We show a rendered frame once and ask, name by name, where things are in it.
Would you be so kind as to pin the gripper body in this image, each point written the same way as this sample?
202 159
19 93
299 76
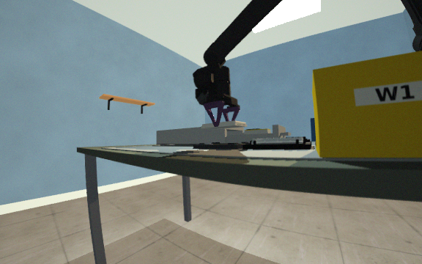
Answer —
224 89

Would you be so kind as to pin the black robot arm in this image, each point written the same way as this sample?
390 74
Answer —
243 24

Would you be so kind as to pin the white multi-well plate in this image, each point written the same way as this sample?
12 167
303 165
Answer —
278 140
222 125

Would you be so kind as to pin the yellow box labelled w1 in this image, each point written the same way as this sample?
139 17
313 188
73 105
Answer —
369 109

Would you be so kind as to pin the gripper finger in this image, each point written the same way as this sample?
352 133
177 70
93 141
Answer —
226 111
217 104

